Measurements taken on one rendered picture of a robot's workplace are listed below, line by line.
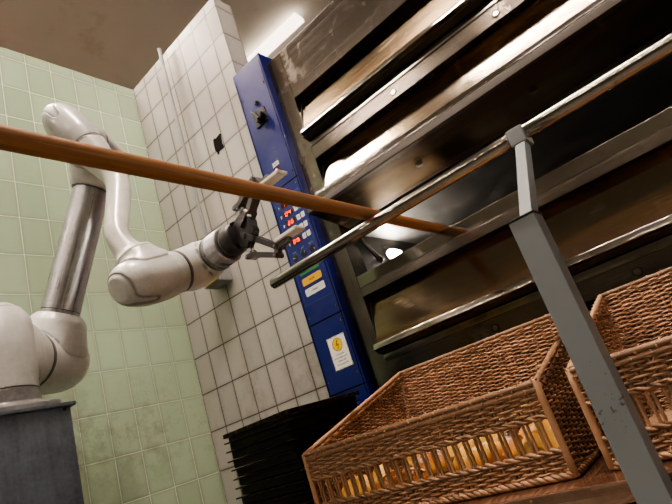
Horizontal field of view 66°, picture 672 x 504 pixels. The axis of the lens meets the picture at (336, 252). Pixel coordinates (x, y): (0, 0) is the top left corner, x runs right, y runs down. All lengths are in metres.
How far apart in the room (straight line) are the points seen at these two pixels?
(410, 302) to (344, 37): 0.92
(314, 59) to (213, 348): 1.18
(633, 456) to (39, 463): 1.10
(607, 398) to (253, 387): 1.46
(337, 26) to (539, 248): 1.33
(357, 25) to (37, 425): 1.47
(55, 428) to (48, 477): 0.10
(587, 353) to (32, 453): 1.09
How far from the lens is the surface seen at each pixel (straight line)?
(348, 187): 1.53
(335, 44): 1.92
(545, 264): 0.78
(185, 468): 2.16
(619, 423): 0.77
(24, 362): 1.40
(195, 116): 2.41
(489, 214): 1.46
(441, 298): 1.51
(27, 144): 0.74
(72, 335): 1.56
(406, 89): 1.68
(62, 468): 1.35
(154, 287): 1.17
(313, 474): 1.20
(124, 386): 2.10
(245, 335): 2.03
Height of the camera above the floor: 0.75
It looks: 18 degrees up
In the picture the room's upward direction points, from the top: 19 degrees counter-clockwise
